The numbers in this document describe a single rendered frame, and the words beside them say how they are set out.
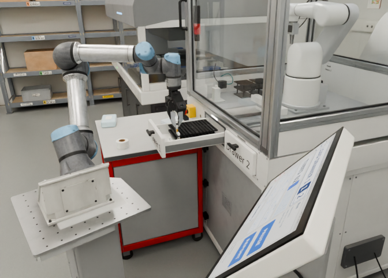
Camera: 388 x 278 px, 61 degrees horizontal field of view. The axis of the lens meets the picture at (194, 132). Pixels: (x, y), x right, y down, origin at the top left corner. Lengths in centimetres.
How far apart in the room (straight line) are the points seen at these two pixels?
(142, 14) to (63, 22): 344
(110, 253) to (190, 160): 74
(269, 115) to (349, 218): 79
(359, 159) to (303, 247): 113
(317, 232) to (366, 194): 127
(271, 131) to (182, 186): 90
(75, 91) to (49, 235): 67
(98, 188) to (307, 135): 87
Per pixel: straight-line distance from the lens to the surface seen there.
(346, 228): 190
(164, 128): 185
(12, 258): 257
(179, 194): 208
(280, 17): 121
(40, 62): 542
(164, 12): 244
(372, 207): 194
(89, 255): 153
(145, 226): 214
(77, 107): 163
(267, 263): 63
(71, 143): 143
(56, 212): 138
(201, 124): 182
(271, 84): 127
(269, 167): 137
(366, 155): 170
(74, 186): 134
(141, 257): 230
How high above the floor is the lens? 155
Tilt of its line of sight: 22 degrees down
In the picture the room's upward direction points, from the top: 1 degrees counter-clockwise
